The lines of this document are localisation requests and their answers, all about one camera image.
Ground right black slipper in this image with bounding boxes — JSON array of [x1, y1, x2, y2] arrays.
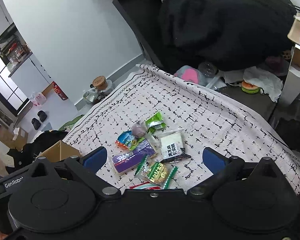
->
[[37, 110, 47, 122]]

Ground red white snack packet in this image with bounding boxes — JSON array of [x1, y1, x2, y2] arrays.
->
[[129, 181, 161, 190]]

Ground green biscuit packet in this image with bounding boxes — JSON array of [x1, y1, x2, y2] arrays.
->
[[134, 155, 178, 190]]

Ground black slipper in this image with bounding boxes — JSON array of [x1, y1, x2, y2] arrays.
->
[[37, 110, 47, 122], [31, 118, 41, 131]]

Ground black fleece blanket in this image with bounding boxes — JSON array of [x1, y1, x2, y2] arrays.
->
[[158, 0, 296, 71]]

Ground red oil bottle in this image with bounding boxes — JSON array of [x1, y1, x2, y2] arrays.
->
[[52, 81, 68, 101]]

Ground white black patterned tablecloth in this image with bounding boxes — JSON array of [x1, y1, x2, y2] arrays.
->
[[64, 64, 300, 193]]

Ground black chair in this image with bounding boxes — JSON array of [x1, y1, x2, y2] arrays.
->
[[113, 0, 164, 68]]

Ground white side table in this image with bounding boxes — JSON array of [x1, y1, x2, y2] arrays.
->
[[278, 12, 300, 107]]

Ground white plastic bag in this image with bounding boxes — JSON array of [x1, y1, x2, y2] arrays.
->
[[243, 67, 283, 102]]

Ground black clothes pile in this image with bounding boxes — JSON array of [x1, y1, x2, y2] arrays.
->
[[5, 130, 68, 174]]

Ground left black slipper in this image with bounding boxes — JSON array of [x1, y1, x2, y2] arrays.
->
[[31, 118, 41, 131]]

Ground cork lid glass jar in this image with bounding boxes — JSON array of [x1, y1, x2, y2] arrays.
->
[[92, 76, 113, 96]]

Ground white kitchen cabinet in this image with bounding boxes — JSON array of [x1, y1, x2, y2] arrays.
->
[[0, 0, 52, 98]]

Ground pink plastic bag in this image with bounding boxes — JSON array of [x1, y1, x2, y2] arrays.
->
[[30, 92, 46, 106]]

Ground white black snack packet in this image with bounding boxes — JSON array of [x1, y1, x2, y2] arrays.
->
[[158, 128, 191, 164]]

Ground blue orange snack packet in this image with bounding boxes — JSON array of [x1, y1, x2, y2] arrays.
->
[[115, 131, 145, 151]]

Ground purple snack box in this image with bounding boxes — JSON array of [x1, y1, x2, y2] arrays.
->
[[111, 139, 156, 173]]

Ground brown cardboard box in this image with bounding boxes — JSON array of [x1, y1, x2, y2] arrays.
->
[[38, 141, 81, 163]]

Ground purple round snack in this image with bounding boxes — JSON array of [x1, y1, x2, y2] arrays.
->
[[131, 121, 147, 138]]

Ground light green snack packet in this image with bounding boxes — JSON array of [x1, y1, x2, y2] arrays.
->
[[145, 112, 166, 133]]

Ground watermelon plush toy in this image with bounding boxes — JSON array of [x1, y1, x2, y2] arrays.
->
[[241, 81, 260, 94]]

